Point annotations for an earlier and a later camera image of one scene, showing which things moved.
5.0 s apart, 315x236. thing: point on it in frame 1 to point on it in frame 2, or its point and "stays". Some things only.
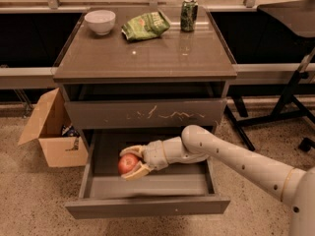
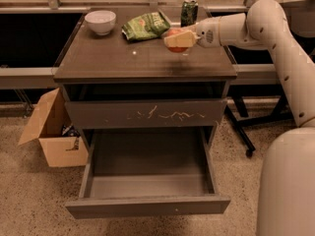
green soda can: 189,15 stays
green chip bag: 145,26 stays
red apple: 126,162 to 172,32
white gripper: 154,155 to 207,32
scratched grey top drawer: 127,114 stays
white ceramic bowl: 100,22 stays
